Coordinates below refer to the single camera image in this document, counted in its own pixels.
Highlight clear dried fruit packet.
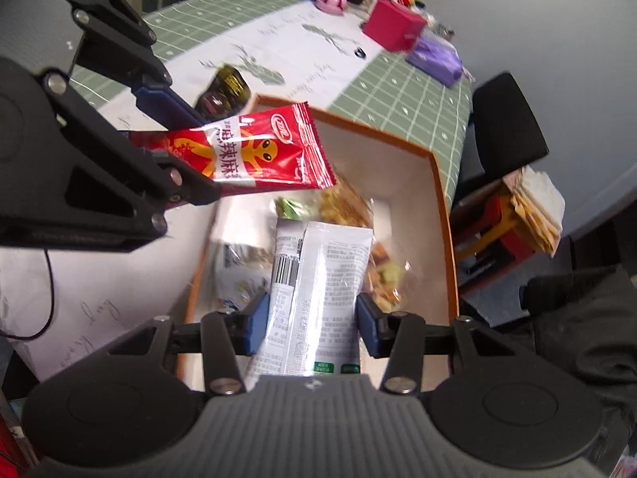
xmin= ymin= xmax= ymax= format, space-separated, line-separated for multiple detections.
xmin=214 ymin=241 xmax=274 ymax=312

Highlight green checked tablecloth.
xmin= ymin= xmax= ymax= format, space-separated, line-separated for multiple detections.
xmin=70 ymin=0 xmax=473 ymax=206

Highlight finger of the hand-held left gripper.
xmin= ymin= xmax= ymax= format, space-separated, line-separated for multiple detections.
xmin=30 ymin=69 xmax=222 ymax=254
xmin=42 ymin=0 xmax=207 ymax=130

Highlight purple tissue pack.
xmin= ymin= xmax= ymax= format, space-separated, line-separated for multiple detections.
xmin=405 ymin=35 xmax=467 ymax=88

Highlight black snack packet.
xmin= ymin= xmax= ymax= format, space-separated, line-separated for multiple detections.
xmin=196 ymin=64 xmax=252 ymax=120

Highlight red yellow stool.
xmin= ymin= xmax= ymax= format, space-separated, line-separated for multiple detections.
xmin=455 ymin=193 xmax=534 ymax=287

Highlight white snack packet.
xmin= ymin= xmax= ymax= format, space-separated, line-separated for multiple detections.
xmin=244 ymin=217 xmax=374 ymax=390

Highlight fried crispy snack packet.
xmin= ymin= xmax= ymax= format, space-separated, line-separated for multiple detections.
xmin=317 ymin=186 xmax=375 ymax=231

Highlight red snack packet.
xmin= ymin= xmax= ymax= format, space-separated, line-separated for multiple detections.
xmin=117 ymin=102 xmax=339 ymax=201

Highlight black chair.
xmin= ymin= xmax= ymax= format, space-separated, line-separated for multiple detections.
xmin=450 ymin=72 xmax=551 ymax=210

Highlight orange cardboard box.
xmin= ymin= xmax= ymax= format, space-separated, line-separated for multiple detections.
xmin=174 ymin=94 xmax=459 ymax=394

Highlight pink box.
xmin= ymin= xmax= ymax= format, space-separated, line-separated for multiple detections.
xmin=362 ymin=0 xmax=428 ymax=53

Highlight dark jacket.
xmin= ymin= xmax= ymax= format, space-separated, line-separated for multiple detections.
xmin=520 ymin=264 xmax=637 ymax=431

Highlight clear bag of mixed cookies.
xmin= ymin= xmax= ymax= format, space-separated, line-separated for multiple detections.
xmin=365 ymin=241 xmax=414 ymax=312

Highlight stack of beige cloths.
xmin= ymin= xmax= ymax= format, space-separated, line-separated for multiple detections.
xmin=502 ymin=166 xmax=567 ymax=258

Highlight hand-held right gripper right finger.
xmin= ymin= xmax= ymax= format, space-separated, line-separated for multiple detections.
xmin=356 ymin=293 xmax=503 ymax=393

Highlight black cable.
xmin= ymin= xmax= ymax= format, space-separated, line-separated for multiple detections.
xmin=0 ymin=249 xmax=56 ymax=342

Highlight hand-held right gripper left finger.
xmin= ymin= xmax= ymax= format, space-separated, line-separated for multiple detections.
xmin=107 ymin=291 xmax=272 ymax=394

